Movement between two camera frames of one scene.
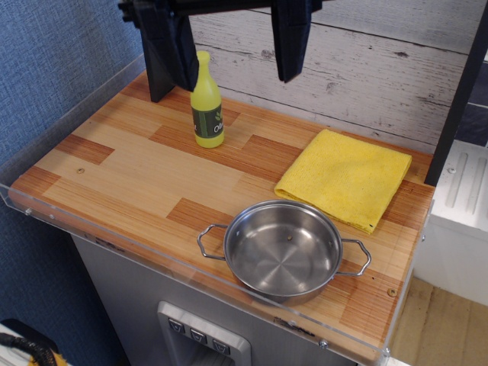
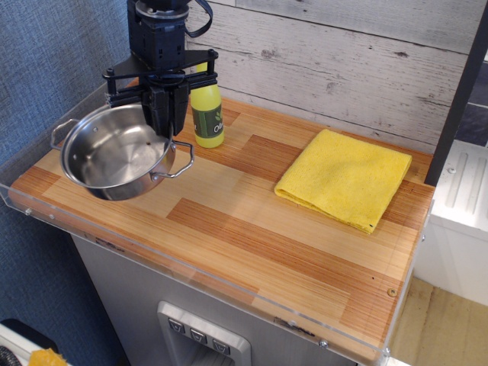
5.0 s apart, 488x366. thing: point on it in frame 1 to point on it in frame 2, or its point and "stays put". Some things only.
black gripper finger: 292,20 to 179,104
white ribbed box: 453,252 stays put
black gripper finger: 168,36 to 157,105
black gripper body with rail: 138,11 to 157,30
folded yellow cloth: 352,178 stays put
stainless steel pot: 283,252 to 113,155
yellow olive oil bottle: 206,106 stays put
